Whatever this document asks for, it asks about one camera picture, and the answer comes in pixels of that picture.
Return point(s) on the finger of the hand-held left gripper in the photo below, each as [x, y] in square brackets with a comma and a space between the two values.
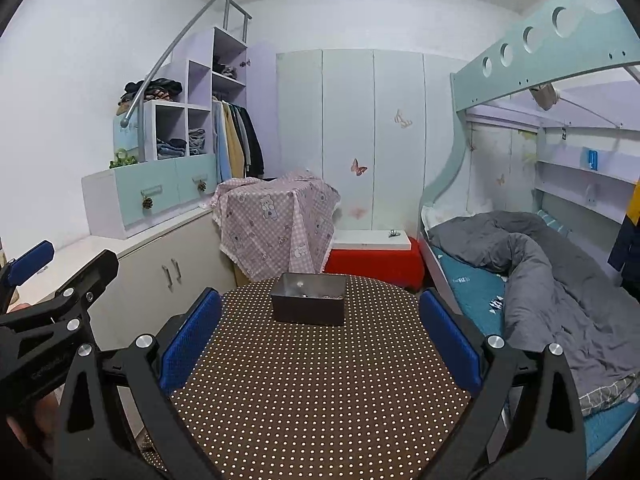
[95, 275]
[30, 260]

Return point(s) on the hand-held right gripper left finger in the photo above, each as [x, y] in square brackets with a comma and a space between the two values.
[190, 340]

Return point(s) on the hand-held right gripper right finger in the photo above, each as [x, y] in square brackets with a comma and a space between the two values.
[450, 340]

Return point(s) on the silver tin box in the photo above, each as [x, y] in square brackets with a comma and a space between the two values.
[307, 312]

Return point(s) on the person's left hand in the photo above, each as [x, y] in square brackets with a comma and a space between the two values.
[45, 417]

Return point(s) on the beige cabinet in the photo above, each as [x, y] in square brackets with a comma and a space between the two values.
[140, 285]

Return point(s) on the teal bed sheet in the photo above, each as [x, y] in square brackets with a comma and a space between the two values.
[475, 290]

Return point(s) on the teal drawer unit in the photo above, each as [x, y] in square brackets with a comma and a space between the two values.
[125, 195]

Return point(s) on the large pine cone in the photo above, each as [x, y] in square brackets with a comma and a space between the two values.
[147, 203]

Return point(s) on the red bench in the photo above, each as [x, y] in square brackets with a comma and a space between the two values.
[380, 267]

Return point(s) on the grey duvet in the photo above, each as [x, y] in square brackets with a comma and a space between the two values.
[550, 280]

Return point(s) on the black clip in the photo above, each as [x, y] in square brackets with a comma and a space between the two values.
[393, 233]

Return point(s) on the white pillow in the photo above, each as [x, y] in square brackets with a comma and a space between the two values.
[440, 217]

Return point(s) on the white board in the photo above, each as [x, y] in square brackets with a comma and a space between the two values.
[370, 241]

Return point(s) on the brown polka dot tablecloth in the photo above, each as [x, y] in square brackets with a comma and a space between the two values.
[320, 390]

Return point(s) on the folded blue jeans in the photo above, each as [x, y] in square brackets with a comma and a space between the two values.
[171, 149]

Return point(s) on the pink checked bear cloth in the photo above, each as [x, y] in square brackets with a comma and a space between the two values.
[270, 215]

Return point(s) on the faded pink sticker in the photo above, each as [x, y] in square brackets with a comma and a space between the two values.
[358, 212]

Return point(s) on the folded grey clothes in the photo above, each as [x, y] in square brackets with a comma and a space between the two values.
[197, 141]

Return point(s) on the light blue hanging shirt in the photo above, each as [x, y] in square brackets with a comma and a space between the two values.
[221, 150]

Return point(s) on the hanging clothes row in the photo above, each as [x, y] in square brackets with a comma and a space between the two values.
[234, 145]

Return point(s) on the pile of dark clothes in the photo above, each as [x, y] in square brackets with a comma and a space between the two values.
[155, 91]

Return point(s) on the pink butterfly sticker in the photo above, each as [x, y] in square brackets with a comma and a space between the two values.
[358, 167]

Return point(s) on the navy and yellow jacket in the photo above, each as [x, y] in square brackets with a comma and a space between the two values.
[625, 250]

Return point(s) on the purple bed shelf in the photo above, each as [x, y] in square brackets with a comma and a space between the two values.
[575, 180]

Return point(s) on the black hanging coat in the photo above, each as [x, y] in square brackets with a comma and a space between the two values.
[255, 145]

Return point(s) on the grey green hanging coat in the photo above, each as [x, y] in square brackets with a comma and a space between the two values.
[243, 130]

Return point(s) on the purple shelf unit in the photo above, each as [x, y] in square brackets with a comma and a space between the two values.
[200, 90]

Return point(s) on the beige butterfly sticker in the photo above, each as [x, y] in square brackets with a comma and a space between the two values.
[403, 118]

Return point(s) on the small blue box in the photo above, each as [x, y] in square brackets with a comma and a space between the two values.
[592, 160]

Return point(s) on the grey handrail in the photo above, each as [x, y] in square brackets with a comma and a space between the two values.
[165, 55]

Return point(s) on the dark clothes on shelf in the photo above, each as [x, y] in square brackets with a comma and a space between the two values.
[225, 71]

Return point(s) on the white wardrobe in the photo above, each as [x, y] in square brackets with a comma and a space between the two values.
[350, 110]

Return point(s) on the beige clip lamp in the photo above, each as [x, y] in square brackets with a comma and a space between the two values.
[545, 96]

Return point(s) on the teal bunk bed frame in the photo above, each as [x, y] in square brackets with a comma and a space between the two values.
[500, 85]

